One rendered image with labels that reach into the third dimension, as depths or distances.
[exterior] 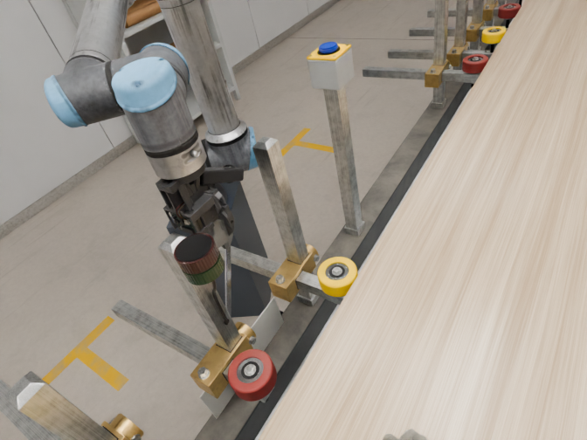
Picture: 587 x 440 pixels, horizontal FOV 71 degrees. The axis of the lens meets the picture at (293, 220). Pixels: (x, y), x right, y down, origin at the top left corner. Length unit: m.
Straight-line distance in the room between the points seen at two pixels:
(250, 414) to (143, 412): 1.03
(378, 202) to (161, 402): 1.21
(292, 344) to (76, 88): 0.68
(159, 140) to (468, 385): 0.59
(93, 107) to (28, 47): 2.61
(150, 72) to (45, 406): 0.45
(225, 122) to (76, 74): 0.69
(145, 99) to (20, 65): 2.75
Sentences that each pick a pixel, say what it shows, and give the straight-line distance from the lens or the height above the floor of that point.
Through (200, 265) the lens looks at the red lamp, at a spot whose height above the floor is 1.14.
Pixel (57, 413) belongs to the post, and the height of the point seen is 1.09.
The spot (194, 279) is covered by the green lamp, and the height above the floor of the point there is 1.12.
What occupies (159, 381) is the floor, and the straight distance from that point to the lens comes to 1.97.
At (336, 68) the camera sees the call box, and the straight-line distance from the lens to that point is 0.88.
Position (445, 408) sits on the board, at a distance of 0.69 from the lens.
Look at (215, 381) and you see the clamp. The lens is 0.80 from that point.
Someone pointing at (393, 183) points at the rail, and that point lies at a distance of 1.34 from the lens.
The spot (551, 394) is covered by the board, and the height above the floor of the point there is 0.90.
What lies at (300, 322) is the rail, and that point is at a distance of 1.02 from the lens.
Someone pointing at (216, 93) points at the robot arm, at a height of 1.03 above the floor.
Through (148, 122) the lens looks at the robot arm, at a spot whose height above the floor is 1.29.
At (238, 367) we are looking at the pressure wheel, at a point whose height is 0.90.
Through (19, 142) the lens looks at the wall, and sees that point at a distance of 3.38.
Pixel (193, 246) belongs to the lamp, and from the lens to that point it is 0.60.
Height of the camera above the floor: 1.53
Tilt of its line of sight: 41 degrees down
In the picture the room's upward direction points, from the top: 16 degrees counter-clockwise
